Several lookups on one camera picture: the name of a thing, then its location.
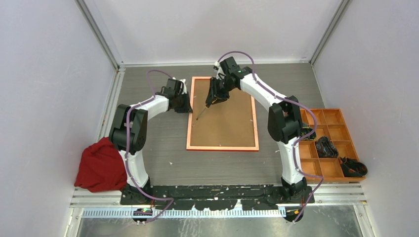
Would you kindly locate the red picture frame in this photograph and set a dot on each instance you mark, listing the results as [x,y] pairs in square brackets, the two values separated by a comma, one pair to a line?
[227,126]

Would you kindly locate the white slotted cable duct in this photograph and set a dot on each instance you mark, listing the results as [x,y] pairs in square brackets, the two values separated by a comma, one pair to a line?
[148,213]

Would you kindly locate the blue yellow rolled tie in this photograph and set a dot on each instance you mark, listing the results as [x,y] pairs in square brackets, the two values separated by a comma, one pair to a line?
[306,133]

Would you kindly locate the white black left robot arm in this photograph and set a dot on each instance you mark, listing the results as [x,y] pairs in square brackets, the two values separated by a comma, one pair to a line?
[130,125]

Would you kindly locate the orange compartment tray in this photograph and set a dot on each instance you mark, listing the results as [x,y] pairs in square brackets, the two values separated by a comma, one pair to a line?
[343,169]

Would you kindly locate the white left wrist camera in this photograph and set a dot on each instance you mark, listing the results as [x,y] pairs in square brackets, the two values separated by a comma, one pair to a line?
[182,86]

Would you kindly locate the red cloth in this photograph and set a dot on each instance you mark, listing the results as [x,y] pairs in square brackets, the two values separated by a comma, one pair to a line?
[101,168]

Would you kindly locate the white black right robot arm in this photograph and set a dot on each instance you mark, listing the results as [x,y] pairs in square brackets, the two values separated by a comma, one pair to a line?
[284,117]

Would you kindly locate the black yellow screwdriver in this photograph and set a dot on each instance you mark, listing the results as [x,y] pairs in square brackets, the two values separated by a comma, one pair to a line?
[204,109]

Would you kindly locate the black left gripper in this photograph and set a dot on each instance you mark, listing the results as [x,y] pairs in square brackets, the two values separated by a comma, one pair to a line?
[187,108]

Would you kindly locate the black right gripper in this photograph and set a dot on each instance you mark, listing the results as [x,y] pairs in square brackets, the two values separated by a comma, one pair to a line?
[214,94]

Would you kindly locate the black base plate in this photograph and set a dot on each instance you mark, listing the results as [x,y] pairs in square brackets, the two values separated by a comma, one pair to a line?
[215,197]

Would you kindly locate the dark rolled tie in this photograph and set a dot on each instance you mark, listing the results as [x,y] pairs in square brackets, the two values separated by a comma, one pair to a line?
[325,148]

